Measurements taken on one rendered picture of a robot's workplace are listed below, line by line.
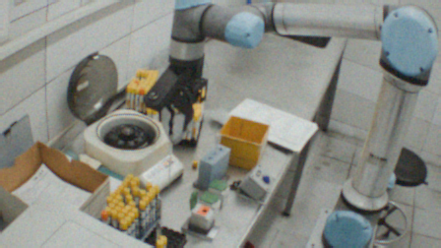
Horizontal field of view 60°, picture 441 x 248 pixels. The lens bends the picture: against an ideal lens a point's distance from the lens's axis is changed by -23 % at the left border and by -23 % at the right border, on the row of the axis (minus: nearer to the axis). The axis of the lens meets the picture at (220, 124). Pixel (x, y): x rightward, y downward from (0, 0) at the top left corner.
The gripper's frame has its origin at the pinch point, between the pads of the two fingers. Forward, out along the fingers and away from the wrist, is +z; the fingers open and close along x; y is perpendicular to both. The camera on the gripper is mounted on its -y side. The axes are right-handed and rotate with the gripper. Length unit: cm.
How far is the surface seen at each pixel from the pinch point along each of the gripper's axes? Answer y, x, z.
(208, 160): 19.0, 0.2, 15.7
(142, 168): 6.3, 13.3, 18.0
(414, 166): 121, -63, 48
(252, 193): 22.6, -13.0, 22.8
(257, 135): 47, -1, 20
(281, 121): 68, -1, 24
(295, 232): 116, -9, 113
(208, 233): 1.1, -11.9, 24.1
